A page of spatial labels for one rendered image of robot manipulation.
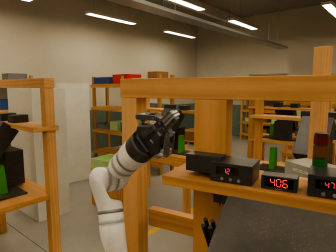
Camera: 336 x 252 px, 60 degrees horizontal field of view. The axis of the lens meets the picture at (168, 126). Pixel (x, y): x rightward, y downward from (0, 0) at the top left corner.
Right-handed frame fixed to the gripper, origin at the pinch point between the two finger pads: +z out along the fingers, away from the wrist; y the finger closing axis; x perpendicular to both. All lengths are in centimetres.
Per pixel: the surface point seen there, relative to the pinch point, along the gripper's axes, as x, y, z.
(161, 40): 870, 421, -467
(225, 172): 42, -21, -27
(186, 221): 51, -31, -69
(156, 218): 49, -22, -83
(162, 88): 53, 23, -33
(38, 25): 408, 496, -463
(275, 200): 40, -37, -16
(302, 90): 59, -14, 9
